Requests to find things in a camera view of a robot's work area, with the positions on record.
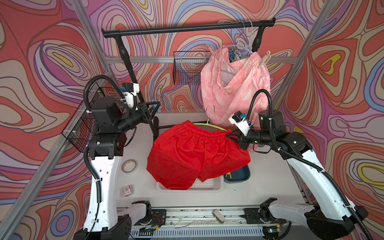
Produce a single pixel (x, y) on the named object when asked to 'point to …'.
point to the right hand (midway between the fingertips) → (229, 138)
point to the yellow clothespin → (229, 174)
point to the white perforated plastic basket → (214, 184)
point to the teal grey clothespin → (153, 100)
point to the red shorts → (185, 150)
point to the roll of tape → (129, 166)
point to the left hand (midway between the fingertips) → (160, 104)
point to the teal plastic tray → (238, 175)
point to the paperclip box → (128, 190)
